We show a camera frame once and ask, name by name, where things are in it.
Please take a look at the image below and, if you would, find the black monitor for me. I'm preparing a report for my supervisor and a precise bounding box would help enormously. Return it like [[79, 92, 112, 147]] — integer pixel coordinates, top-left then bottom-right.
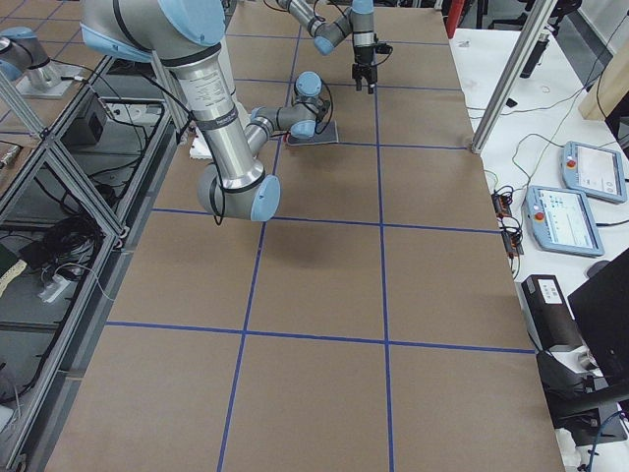
[[568, 250, 628, 381]]

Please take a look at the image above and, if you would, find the pink and grey microfibre towel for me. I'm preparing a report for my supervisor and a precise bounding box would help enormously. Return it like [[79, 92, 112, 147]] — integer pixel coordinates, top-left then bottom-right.
[[285, 120, 340, 147]]

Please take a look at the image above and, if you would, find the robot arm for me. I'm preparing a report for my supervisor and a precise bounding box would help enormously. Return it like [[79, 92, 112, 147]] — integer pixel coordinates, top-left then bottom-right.
[[264, 0, 392, 94], [82, 1, 331, 221]]

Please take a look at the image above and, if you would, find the black box with label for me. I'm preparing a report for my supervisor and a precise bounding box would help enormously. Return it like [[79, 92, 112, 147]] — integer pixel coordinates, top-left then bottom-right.
[[521, 274, 582, 352]]

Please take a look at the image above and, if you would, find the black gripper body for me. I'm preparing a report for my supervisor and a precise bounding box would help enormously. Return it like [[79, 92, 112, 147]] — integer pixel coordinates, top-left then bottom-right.
[[352, 44, 377, 82]]

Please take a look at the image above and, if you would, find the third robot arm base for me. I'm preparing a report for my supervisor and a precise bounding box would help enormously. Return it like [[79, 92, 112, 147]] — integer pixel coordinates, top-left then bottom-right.
[[1, 27, 70, 99]]

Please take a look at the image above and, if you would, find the teach pendant far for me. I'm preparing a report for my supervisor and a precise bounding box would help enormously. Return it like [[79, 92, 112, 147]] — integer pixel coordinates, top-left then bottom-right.
[[560, 142, 628, 204]]

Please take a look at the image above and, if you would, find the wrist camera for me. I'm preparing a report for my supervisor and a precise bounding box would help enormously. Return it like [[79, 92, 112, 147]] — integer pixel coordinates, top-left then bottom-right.
[[375, 42, 393, 55]]

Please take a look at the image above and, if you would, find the black computer mouse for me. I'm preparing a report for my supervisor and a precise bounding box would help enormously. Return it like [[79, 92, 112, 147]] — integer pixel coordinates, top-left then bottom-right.
[[586, 260, 609, 278]]

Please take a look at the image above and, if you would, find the teach pendant near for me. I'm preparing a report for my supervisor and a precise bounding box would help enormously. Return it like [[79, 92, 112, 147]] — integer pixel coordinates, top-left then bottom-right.
[[524, 186, 604, 258]]

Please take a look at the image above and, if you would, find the teach pendant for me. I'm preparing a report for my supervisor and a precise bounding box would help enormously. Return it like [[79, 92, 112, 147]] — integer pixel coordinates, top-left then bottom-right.
[[524, 186, 604, 258], [560, 142, 628, 204]]

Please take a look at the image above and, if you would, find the aluminium frame post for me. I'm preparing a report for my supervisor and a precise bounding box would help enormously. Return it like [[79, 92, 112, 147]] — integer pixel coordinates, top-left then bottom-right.
[[470, 0, 557, 154]]

